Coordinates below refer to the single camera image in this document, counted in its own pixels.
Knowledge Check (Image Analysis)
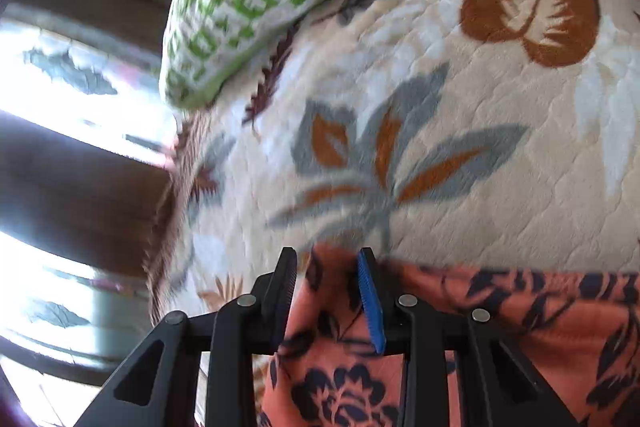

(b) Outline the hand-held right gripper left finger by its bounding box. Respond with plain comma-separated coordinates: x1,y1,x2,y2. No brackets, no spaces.
75,247,298,427

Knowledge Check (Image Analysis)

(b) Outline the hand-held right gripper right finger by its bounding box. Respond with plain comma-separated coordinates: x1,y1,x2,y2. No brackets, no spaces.
358,247,581,427

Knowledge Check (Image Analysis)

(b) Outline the orange floral garment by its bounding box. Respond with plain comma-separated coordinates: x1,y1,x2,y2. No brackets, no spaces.
252,247,640,427

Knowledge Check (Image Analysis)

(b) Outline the leaf print blanket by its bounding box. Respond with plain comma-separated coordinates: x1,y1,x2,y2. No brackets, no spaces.
145,0,640,323

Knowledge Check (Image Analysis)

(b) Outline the brown wooden door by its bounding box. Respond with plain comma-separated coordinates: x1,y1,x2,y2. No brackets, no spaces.
0,0,176,388

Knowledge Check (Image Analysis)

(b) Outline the stained glass window panel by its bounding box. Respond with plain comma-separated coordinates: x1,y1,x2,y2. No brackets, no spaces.
0,7,176,358

